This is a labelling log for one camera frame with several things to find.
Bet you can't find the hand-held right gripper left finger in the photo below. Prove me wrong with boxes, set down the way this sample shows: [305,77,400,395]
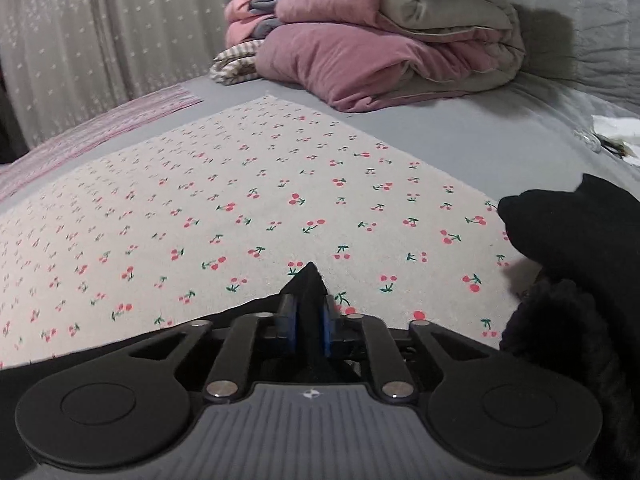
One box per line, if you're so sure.
[125,294,300,405]

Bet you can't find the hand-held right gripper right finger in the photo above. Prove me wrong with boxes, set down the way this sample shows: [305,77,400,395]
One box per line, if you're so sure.
[321,294,497,403]

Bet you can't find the black pants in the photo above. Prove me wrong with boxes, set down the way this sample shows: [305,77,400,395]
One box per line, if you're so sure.
[0,261,363,480]

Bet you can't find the cherry print bed sheet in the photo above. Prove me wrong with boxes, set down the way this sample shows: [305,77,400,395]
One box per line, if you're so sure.
[0,94,531,372]

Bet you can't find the black fuzzy garment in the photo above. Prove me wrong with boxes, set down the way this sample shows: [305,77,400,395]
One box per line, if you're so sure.
[497,173,640,480]

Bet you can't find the striped folded cloth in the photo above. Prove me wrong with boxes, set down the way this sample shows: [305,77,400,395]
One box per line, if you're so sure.
[209,40,266,86]

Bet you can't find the pink striped cloth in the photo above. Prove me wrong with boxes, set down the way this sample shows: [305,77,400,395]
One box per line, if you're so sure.
[0,84,205,201]

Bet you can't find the folded pink grey quilt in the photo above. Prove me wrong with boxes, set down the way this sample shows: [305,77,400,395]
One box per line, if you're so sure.
[255,0,526,113]

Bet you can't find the folded pink clothes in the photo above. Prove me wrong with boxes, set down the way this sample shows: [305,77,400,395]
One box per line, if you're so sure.
[224,0,287,51]

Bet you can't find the white crumpled paper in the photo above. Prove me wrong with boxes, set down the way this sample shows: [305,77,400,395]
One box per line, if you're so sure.
[590,114,640,166]

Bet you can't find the grey star print curtain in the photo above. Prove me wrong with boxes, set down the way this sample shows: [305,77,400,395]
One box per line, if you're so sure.
[0,0,281,153]

